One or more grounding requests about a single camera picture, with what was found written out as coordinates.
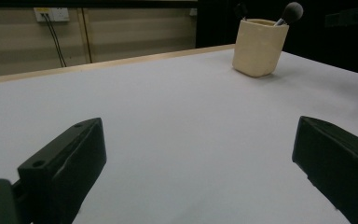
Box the black wall cable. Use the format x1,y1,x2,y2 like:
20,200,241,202
46,13,68,68
41,13,64,68

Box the black curtain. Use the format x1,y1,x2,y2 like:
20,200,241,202
196,0,358,78

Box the beige square cup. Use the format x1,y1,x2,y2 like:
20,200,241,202
231,18,291,78

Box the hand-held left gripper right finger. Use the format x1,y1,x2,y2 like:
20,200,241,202
291,115,358,224

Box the large fluffy makeup brush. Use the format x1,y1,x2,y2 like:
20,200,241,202
273,1,305,27

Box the white table mat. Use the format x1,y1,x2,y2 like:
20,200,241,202
0,48,358,224

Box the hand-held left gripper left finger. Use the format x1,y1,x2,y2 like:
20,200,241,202
17,117,108,224

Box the white wall socket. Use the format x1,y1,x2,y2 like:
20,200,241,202
33,7,71,23

